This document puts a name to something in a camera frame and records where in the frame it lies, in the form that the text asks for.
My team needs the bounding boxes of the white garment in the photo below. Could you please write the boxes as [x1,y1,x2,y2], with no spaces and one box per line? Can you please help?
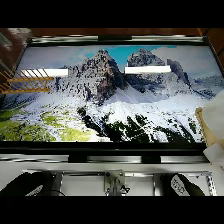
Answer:
[202,142,224,169]

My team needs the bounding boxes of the beige garment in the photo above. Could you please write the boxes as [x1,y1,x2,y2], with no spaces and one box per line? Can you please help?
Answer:
[194,106,224,150]

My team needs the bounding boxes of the silver frame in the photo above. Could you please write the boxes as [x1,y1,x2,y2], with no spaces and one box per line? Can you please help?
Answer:
[0,34,224,197]

